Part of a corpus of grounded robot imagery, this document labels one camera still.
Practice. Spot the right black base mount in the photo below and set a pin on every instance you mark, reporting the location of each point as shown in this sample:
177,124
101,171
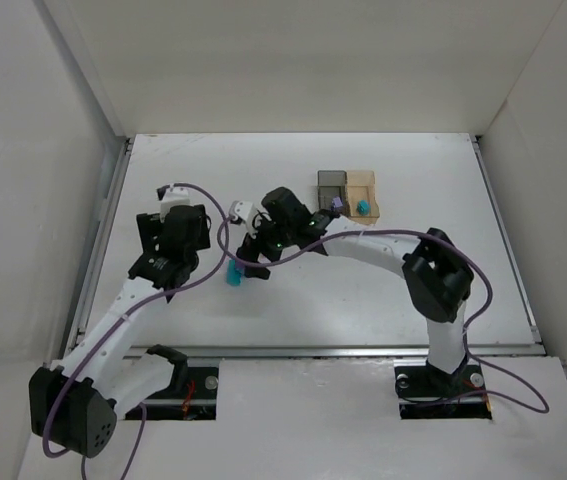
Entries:
424,394

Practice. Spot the teal lego brick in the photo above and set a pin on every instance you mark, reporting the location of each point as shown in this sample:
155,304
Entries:
363,208

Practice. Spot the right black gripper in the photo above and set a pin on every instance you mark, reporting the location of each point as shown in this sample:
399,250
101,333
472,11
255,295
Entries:
254,246

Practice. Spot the grey transparent container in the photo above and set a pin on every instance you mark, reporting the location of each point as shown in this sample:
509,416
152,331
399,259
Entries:
330,184

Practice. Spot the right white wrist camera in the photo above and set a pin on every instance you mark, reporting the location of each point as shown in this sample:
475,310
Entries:
243,213

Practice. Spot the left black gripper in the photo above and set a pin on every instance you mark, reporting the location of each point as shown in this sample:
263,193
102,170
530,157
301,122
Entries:
148,232

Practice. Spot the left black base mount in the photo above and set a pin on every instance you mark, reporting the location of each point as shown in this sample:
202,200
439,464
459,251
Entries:
190,395

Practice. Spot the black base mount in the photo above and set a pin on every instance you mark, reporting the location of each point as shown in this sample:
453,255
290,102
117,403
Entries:
190,395
424,394

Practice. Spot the teal lego with purple arch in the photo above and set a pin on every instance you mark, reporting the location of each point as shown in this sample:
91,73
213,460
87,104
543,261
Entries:
234,273

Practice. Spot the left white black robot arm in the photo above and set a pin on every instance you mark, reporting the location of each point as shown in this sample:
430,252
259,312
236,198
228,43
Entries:
77,403

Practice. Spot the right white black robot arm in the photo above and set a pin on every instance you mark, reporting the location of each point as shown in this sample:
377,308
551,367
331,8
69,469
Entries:
438,280

